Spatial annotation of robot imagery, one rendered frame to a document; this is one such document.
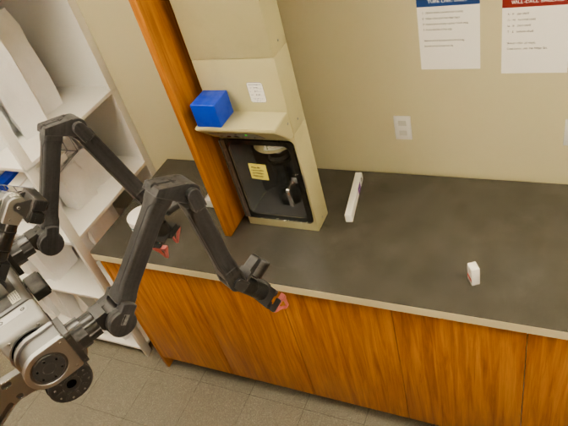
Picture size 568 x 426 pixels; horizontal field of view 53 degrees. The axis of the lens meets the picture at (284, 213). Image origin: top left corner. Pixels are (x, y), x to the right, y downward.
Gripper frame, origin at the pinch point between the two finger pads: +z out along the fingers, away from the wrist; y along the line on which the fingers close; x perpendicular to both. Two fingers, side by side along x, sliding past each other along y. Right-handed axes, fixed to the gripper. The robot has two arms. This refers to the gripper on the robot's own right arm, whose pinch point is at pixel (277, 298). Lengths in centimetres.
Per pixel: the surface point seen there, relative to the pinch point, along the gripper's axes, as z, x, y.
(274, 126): -25, -49, 19
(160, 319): 39, 48, 85
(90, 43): -37, -48, 143
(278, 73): -34, -64, 22
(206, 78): -39, -52, 47
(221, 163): -6, -31, 56
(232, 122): -29, -43, 35
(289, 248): 21.5, -16.2, 24.9
